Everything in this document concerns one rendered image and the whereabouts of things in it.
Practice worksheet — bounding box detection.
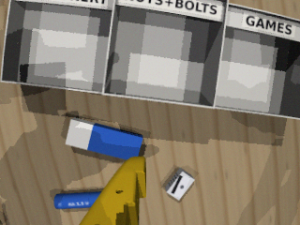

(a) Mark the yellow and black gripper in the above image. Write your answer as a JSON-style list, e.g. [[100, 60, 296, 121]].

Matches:
[[79, 157, 146, 225]]

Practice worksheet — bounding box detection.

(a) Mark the blue aa battery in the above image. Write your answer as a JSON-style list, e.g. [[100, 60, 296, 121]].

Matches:
[[54, 191, 101, 209]]

